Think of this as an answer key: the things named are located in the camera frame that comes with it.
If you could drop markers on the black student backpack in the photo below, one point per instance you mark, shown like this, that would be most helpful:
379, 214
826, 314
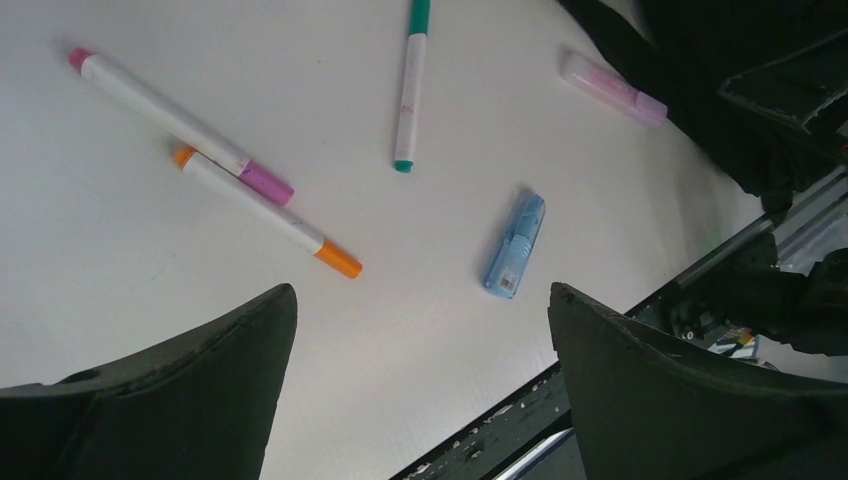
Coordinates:
759, 86

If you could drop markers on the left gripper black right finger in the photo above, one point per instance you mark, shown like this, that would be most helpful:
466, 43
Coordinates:
647, 405

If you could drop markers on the green capped white marker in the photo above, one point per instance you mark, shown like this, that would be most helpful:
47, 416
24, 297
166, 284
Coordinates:
406, 136

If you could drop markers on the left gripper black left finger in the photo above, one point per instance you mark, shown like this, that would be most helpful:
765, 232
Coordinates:
200, 405

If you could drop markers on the orange capped white marker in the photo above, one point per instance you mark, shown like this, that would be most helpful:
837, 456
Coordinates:
293, 228

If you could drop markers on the pink highlighter pen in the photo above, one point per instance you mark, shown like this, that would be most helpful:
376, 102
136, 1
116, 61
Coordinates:
612, 90

